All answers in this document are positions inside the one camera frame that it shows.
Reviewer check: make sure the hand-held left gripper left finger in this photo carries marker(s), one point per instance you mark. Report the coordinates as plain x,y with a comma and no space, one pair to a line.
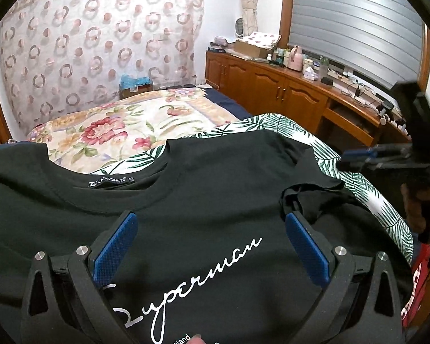
116,243

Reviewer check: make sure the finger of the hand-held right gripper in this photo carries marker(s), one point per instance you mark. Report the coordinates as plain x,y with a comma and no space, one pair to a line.
362,154

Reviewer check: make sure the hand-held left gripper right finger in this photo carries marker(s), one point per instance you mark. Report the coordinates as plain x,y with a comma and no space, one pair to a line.
306,249

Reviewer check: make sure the black printed t-shirt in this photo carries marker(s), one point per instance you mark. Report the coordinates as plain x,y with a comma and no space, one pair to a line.
200,200

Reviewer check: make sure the person's right hand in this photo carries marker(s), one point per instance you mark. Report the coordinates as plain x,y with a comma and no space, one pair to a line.
415,208

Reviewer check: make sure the green leaf print blanket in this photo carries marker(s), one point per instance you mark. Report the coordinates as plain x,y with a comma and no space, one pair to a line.
372,193

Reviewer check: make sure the white power strip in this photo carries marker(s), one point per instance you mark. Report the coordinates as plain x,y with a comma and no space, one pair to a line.
358,91

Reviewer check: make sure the small black box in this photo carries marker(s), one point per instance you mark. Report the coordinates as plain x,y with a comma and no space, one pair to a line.
326,81

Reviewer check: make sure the clear bottle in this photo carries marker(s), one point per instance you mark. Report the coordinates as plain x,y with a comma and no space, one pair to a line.
324,66

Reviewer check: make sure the white tissue pack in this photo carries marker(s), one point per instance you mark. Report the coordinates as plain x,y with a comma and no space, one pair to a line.
310,73

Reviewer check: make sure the wooden cabinet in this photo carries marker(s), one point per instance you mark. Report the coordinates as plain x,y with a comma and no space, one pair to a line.
272,86

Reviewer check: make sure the red printed cloth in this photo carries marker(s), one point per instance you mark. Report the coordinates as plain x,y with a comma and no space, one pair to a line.
417,283

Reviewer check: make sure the pink kettle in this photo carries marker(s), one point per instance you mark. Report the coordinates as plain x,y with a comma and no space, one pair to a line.
294,59

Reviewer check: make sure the floral bed sheet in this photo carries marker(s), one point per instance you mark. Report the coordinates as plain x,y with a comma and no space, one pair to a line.
129,125

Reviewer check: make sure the grey window blind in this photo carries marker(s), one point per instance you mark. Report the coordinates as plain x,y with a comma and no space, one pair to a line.
354,18

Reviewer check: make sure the navy blue bedding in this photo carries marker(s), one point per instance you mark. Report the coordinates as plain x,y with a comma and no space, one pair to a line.
225,102

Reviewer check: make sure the cardboard box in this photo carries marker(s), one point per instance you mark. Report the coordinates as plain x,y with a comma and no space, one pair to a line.
249,50

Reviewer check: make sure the blue plastic bag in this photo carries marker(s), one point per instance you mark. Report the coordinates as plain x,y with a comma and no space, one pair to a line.
136,83

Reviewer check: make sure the white round fan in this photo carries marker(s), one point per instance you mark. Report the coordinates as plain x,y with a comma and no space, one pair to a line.
241,27

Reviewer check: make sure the small purple box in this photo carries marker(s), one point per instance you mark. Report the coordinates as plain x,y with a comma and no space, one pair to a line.
220,41

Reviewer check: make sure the wooden window frame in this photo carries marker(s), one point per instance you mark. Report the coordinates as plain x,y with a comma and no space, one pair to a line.
286,7

